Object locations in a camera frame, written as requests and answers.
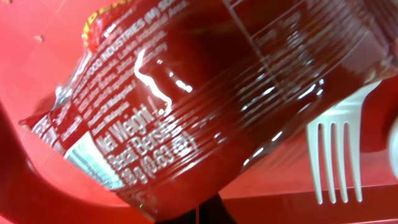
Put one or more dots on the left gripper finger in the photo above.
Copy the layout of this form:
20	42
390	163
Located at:
213	211

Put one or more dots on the red snack wrapper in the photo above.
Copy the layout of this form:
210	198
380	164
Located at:
172	100

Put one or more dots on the white plastic fork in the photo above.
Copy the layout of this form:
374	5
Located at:
330	133

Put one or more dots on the white plastic spoon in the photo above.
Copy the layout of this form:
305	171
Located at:
392	146

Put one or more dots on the red serving tray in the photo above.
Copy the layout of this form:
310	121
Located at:
40	45

